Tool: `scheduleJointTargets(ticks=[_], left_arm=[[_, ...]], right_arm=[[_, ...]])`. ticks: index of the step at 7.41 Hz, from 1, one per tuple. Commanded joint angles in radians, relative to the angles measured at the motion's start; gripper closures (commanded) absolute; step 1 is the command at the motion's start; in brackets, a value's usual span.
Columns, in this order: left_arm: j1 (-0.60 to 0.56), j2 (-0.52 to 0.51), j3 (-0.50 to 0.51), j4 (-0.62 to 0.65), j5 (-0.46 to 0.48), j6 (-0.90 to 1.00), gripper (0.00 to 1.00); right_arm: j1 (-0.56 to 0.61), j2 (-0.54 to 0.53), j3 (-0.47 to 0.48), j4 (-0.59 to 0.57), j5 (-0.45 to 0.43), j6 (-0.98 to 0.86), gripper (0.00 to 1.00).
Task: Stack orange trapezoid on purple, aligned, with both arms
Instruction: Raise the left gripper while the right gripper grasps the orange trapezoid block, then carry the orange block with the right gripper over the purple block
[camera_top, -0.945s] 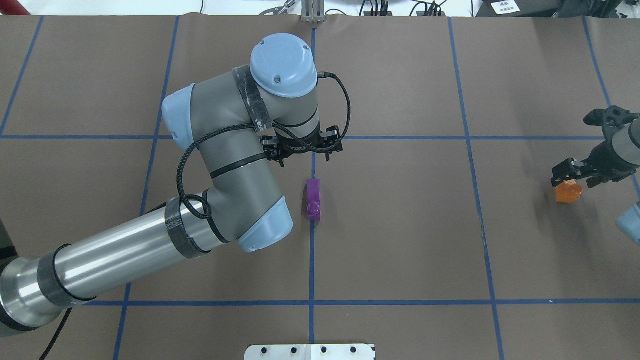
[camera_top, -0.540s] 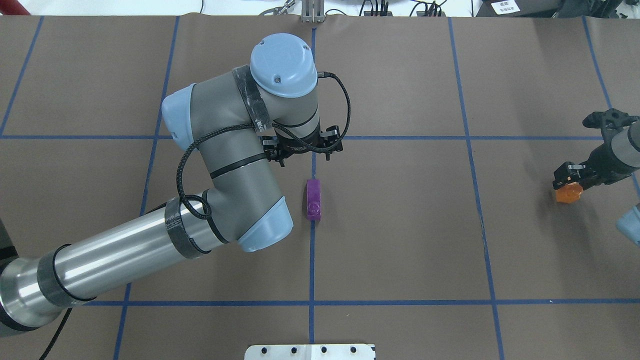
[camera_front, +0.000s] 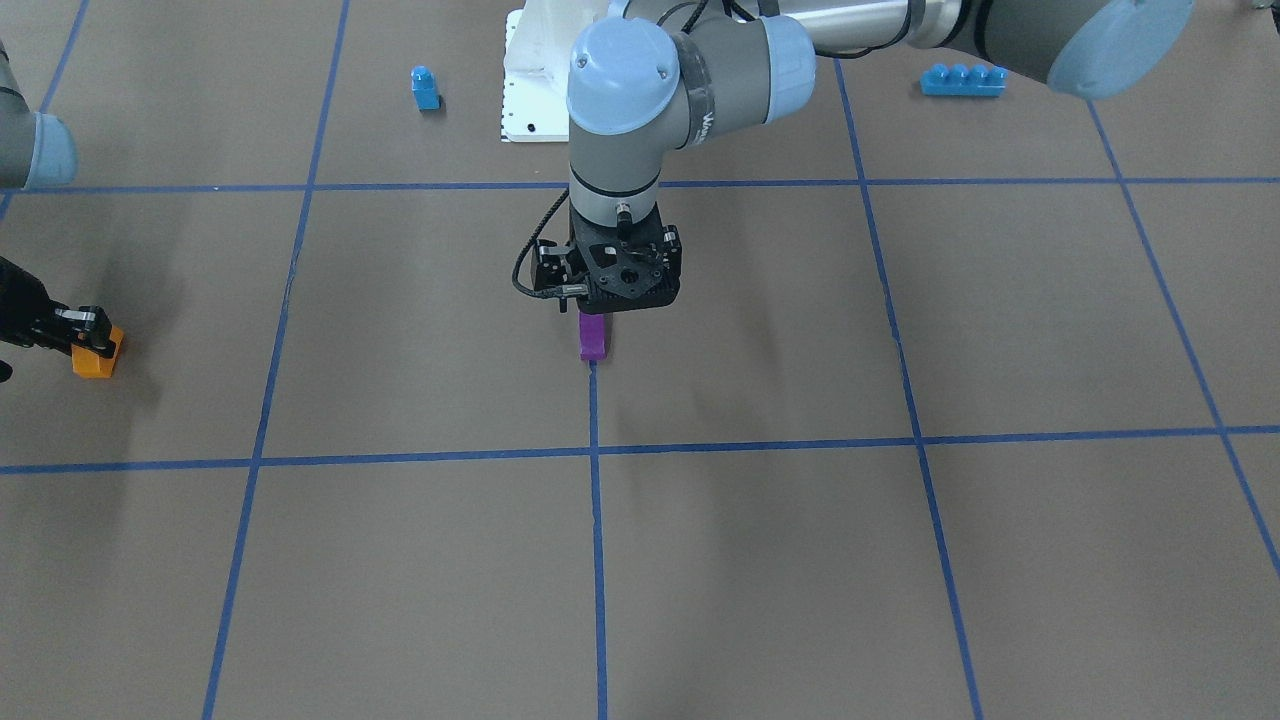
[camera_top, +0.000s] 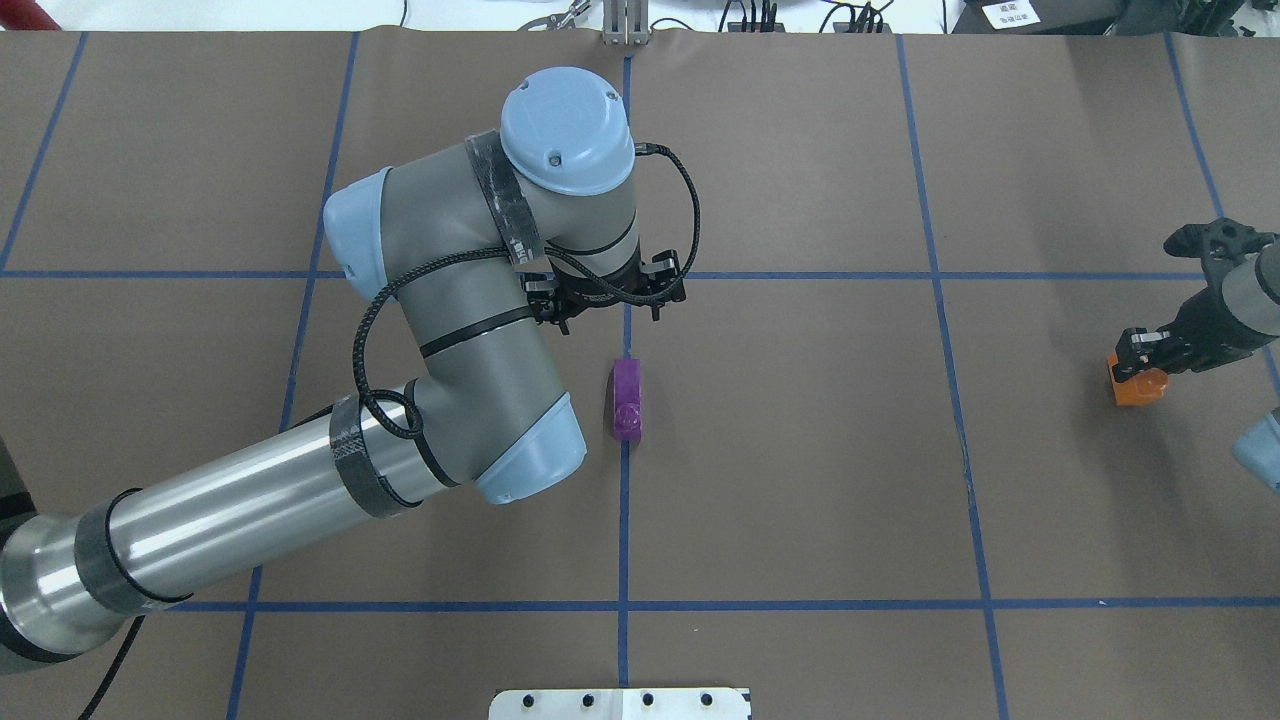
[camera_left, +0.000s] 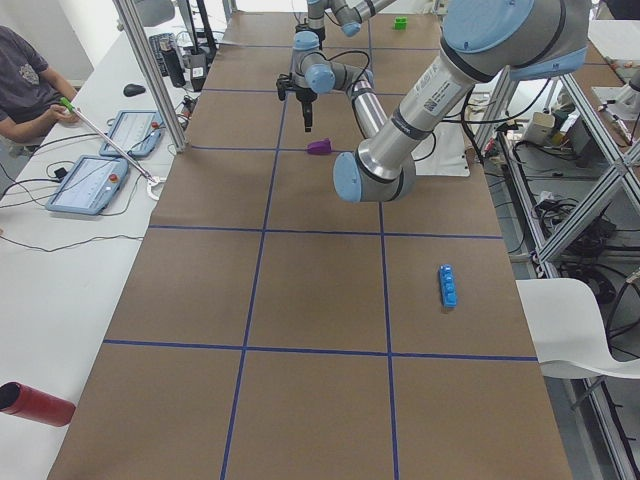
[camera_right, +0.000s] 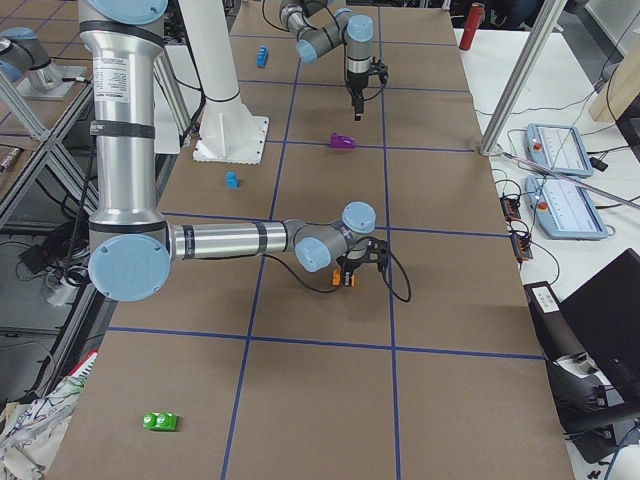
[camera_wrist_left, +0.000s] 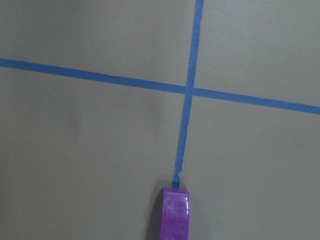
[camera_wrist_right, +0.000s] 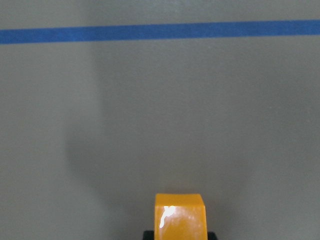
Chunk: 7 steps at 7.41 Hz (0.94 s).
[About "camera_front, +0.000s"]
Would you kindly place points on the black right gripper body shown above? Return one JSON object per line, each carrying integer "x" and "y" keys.
{"x": 22, "y": 312}

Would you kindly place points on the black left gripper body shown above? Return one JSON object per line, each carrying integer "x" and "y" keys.
{"x": 551, "y": 270}

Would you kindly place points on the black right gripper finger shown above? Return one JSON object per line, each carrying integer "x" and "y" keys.
{"x": 71, "y": 320}

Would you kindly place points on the orange trapezoid block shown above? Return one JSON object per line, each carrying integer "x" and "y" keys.
{"x": 89, "y": 362}

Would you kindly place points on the purple trapezoid block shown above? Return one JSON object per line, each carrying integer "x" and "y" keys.
{"x": 593, "y": 337}

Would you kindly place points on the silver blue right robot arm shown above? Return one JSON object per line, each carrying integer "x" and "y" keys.
{"x": 38, "y": 151}

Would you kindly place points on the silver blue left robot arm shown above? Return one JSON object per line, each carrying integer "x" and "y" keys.
{"x": 654, "y": 77}

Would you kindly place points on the small blue toy brick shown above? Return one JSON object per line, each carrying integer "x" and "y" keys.
{"x": 424, "y": 89}

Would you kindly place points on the long blue toy brick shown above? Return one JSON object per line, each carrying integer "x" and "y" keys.
{"x": 963, "y": 81}

